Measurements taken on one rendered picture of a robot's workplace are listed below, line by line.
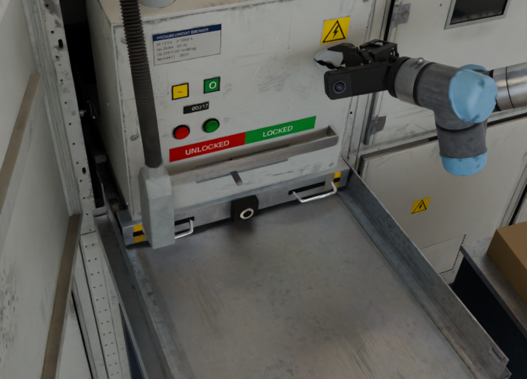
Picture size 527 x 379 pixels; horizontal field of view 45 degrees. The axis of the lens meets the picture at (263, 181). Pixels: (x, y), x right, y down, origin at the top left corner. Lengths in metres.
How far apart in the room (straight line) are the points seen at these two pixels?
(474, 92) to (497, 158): 1.04
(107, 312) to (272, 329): 0.61
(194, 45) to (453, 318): 0.72
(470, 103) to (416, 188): 0.91
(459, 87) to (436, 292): 0.49
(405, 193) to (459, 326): 0.65
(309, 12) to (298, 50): 0.08
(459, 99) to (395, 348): 0.51
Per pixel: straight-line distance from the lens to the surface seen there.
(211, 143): 1.26
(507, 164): 2.10
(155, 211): 1.18
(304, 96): 1.29
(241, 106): 1.23
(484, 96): 1.02
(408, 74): 1.07
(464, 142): 1.08
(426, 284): 1.37
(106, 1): 1.11
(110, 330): 1.80
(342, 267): 1.37
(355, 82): 1.09
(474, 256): 1.58
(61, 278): 1.34
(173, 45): 1.10
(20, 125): 1.06
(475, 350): 1.31
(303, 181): 1.45
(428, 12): 1.51
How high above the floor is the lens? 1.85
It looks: 42 degrees down
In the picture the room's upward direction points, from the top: 4 degrees clockwise
